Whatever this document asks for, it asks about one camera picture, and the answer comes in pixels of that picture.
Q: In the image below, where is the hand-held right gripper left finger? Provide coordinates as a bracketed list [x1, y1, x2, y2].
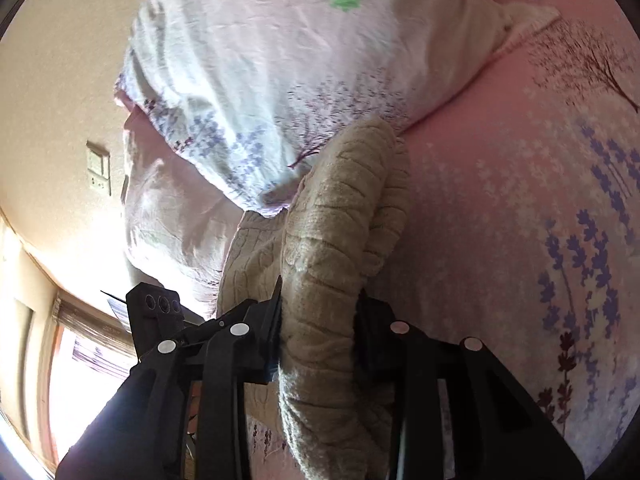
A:
[55, 275, 286, 480]

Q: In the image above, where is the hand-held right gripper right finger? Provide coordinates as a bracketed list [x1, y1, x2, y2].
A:
[352, 292, 586, 480]

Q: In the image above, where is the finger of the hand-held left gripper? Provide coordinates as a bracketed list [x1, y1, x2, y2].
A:
[125, 284, 202, 357]

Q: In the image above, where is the beige cable-knit sweater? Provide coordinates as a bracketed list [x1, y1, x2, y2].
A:
[216, 117, 412, 480]

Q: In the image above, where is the pink lavender print pillow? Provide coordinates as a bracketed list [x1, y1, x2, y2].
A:
[121, 107, 301, 318]

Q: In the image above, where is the bright curtained window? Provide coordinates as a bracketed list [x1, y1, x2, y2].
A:
[45, 297, 143, 466]

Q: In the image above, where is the pink floral bed sheet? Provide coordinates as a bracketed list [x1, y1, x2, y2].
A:
[240, 0, 640, 480]

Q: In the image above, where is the white blue floral pillow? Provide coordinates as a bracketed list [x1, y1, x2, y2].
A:
[114, 0, 563, 218]

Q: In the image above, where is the white wall switch panel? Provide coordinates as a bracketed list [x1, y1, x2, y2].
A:
[86, 141, 112, 196]

